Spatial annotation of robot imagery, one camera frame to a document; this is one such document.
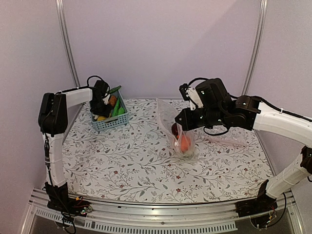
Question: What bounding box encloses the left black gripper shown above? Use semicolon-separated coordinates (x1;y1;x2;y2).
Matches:
91;99;112;117

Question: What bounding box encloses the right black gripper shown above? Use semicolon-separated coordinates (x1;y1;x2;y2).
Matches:
175;107;226;131

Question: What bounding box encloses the dark red apple toy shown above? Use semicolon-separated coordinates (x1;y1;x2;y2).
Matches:
171;123;179;137

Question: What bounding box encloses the clear zip bag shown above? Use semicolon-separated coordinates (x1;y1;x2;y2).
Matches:
203;125;247;146
156;99;197;165

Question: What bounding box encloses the orange pepper toy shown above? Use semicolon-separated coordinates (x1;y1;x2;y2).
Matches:
176;135;192;153

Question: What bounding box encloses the white daikon radish toy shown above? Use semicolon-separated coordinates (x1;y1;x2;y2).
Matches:
181;150;195;159

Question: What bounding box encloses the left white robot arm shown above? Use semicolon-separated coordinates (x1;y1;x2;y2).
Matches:
38;76;112;187

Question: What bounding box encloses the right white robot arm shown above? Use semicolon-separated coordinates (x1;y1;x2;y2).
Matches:
175;78;312;213

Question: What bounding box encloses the yellow pepper toy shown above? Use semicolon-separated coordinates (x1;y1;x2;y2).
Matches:
97;116;108;121

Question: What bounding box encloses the red cherry tomatoes toy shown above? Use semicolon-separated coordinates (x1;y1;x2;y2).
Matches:
108;95;117;107

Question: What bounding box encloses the light blue plastic basket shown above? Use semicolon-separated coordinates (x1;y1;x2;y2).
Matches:
90;90;129;132

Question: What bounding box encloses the green pepper toy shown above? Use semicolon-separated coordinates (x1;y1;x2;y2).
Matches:
112;97;125;117

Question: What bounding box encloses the green cucumber toy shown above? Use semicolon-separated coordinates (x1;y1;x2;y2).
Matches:
109;85;121;94

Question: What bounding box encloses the floral patterned table mat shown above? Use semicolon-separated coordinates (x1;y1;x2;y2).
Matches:
62;99;273;203

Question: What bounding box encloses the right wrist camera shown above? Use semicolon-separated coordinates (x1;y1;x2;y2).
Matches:
179;83;203;111

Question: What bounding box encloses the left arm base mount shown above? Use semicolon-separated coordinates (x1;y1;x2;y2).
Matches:
45;182;93;216

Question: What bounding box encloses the front aluminium rail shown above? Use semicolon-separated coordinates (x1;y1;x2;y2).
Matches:
23;190;305;234

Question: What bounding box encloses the left aluminium frame post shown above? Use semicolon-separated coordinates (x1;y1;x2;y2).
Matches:
56;0;81;87

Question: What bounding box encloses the aluminium frame post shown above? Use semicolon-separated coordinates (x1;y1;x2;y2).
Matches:
56;0;81;87
241;0;268;95

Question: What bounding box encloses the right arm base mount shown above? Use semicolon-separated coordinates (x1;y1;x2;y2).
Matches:
235;180;277;229

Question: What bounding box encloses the right aluminium frame post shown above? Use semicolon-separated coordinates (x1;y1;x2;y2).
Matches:
241;0;268;95

